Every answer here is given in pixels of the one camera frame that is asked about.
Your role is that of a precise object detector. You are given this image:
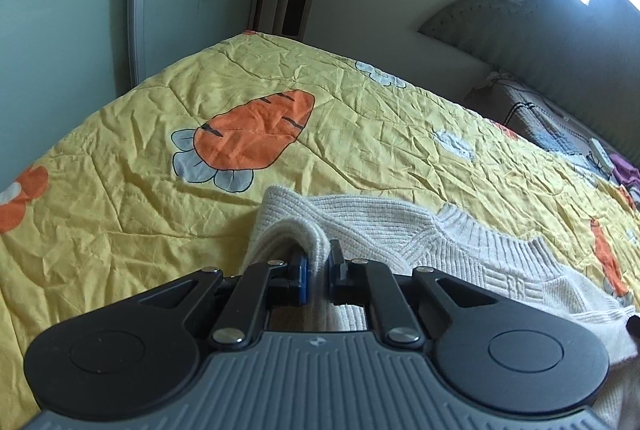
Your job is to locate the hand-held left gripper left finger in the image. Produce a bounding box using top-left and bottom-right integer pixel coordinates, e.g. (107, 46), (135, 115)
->
(135, 247), (311, 348)

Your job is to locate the purple cloth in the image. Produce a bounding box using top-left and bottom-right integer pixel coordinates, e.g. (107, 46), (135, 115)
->
(612, 154), (640, 211)

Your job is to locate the yellow carrot print quilt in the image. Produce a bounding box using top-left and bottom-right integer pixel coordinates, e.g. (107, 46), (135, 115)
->
(0, 32), (640, 421)

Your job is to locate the grey padded headboard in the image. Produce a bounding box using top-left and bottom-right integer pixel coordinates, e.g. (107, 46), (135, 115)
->
(419, 0), (640, 161)

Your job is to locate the white remote control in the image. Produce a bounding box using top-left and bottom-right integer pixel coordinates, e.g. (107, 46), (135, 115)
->
(587, 139), (616, 171)

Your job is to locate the plaid patterned pillow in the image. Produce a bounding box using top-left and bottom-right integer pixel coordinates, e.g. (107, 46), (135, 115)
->
(465, 70), (621, 171)

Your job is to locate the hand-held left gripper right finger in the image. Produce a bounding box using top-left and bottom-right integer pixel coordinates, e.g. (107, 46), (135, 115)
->
(326, 240), (502, 348)

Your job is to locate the cream knitted sweater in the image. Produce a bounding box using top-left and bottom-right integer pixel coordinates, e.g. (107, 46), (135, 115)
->
(247, 185), (640, 430)

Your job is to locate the green glass wardrobe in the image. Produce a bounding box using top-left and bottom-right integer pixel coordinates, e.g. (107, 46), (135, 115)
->
(0, 0), (273, 191)

